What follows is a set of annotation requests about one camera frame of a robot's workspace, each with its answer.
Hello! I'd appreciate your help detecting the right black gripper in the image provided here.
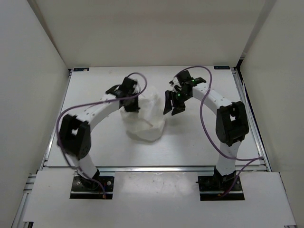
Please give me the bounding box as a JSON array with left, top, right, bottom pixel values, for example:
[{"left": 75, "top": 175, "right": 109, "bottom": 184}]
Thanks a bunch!
[{"left": 163, "top": 90, "right": 192, "bottom": 115}]

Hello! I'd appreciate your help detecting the white skirt cloth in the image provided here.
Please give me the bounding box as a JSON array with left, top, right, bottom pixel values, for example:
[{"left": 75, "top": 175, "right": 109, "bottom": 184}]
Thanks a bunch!
[{"left": 120, "top": 86, "right": 165, "bottom": 142}]

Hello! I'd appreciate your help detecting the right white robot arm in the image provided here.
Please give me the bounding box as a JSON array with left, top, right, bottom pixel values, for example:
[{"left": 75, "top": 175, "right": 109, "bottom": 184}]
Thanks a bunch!
[{"left": 163, "top": 70, "right": 249, "bottom": 190}]

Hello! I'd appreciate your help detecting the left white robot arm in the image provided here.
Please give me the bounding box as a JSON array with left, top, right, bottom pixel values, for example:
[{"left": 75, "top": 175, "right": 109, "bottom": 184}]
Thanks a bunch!
[{"left": 56, "top": 76, "right": 142, "bottom": 190}]

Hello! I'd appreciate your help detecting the white front cover board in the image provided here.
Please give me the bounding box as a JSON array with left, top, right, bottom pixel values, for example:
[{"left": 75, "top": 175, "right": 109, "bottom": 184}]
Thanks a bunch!
[{"left": 24, "top": 171, "right": 295, "bottom": 228}]

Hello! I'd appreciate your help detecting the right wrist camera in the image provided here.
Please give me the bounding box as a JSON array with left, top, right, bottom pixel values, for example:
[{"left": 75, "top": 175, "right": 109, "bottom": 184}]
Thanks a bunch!
[{"left": 169, "top": 77, "right": 181, "bottom": 90}]

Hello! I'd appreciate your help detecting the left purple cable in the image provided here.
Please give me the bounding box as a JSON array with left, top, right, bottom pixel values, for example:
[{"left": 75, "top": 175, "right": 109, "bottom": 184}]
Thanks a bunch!
[{"left": 56, "top": 72, "right": 148, "bottom": 199}]

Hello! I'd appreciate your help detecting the purple cable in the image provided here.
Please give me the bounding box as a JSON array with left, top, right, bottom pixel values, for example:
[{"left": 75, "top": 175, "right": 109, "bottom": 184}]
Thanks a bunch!
[
  {"left": 56, "top": 72, "right": 148, "bottom": 199},
  {"left": 174, "top": 66, "right": 264, "bottom": 198}
]

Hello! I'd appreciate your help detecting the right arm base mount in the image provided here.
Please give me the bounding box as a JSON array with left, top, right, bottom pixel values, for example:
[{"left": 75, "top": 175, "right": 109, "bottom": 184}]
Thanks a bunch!
[{"left": 196, "top": 169, "right": 245, "bottom": 201}]

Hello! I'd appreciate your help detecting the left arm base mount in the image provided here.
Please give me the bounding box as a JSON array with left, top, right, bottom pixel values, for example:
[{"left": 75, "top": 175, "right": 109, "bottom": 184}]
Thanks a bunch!
[{"left": 70, "top": 174, "right": 114, "bottom": 200}]

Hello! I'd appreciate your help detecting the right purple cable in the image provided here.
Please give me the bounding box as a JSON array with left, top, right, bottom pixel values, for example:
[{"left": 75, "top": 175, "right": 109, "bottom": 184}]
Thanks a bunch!
[{"left": 174, "top": 66, "right": 264, "bottom": 198}]

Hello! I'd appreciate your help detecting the front aluminium rail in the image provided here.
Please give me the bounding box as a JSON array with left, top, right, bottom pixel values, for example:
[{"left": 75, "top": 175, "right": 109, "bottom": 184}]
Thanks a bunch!
[{"left": 42, "top": 164, "right": 267, "bottom": 172}]

